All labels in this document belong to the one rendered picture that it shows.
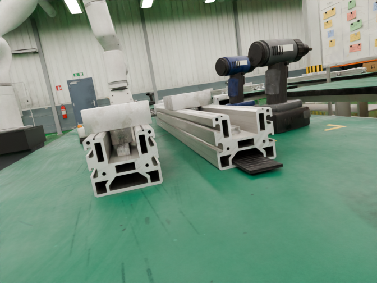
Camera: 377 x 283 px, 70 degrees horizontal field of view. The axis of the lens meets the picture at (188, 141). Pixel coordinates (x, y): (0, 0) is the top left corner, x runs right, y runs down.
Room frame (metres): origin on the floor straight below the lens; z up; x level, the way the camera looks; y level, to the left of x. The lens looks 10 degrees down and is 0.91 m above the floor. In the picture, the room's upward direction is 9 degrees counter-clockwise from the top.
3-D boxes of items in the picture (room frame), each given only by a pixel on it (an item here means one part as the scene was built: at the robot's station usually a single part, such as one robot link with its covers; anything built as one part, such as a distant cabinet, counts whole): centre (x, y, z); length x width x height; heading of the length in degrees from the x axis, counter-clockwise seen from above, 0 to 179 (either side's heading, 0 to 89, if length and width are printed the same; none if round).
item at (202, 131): (0.81, -0.01, 0.82); 0.80 x 0.10 x 0.09; 11
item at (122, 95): (1.23, 0.27, 0.92); 0.10 x 0.07 x 0.11; 101
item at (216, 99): (1.13, -0.16, 0.83); 0.11 x 0.10 x 0.10; 87
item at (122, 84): (1.23, 0.27, 0.98); 0.09 x 0.08 x 0.03; 101
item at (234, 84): (0.94, -0.22, 0.89); 0.20 x 0.08 x 0.22; 124
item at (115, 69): (1.23, 0.27, 1.06); 0.09 x 0.08 x 0.13; 178
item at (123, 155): (0.77, 0.18, 0.82); 0.80 x 0.10 x 0.09; 11
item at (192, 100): (0.81, -0.01, 0.87); 0.16 x 0.11 x 0.07; 11
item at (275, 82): (0.69, -0.27, 0.89); 0.20 x 0.08 x 0.22; 117
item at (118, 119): (0.53, 0.13, 0.87); 0.16 x 0.11 x 0.07; 11
